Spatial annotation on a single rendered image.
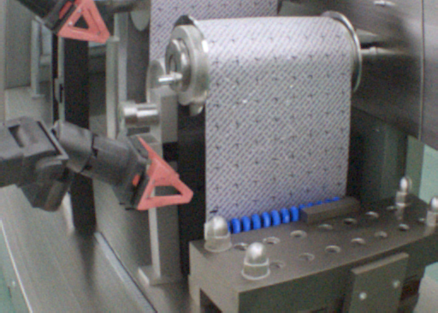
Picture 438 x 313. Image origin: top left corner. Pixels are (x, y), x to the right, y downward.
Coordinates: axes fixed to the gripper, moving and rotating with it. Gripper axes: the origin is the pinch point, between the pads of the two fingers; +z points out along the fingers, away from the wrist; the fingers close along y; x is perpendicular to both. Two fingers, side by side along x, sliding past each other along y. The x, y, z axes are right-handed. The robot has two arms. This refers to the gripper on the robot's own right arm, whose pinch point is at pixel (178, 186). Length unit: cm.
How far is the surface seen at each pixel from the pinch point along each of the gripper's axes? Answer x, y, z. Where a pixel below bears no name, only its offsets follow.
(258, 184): 3.7, -1.5, 11.9
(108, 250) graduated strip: -21.7, -21.8, 3.6
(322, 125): 15.1, -2.3, 18.0
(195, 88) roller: 12.6, -2.7, -2.7
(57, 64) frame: 1.4, -48.3, -12.3
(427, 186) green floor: -10, -199, 245
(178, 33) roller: 18.2, -9.2, -6.0
